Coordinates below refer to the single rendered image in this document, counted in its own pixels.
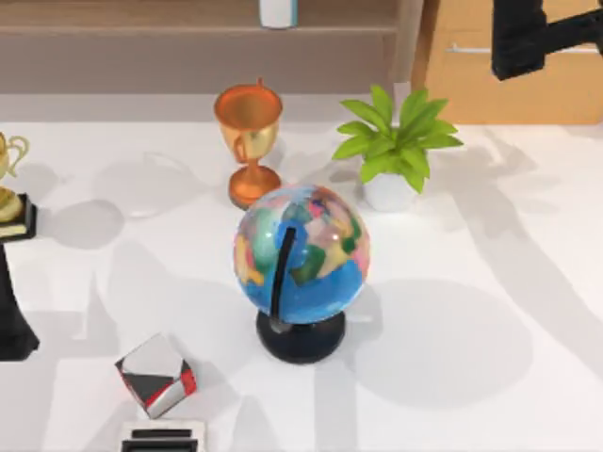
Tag colourful globe on black stand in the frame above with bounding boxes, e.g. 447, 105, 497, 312
232, 182, 373, 365

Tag copper trophy cup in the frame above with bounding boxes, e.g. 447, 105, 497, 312
213, 77, 285, 211

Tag green plant in white pot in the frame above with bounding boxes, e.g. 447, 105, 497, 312
331, 84, 465, 212

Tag red black and white box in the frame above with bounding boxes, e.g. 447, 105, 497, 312
114, 332, 199, 421

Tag wooden cupboard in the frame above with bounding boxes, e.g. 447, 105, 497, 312
408, 0, 603, 127

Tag white and blue bottle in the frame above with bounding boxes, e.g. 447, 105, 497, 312
258, 0, 300, 30

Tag wooden open shelves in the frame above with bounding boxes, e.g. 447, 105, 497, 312
0, 0, 426, 96

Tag white tray with black slots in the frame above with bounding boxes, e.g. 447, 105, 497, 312
119, 417, 207, 452

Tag gold trophy on black base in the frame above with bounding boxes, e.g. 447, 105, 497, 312
0, 132, 40, 243

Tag long metal handle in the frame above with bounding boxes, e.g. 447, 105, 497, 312
446, 42, 496, 55

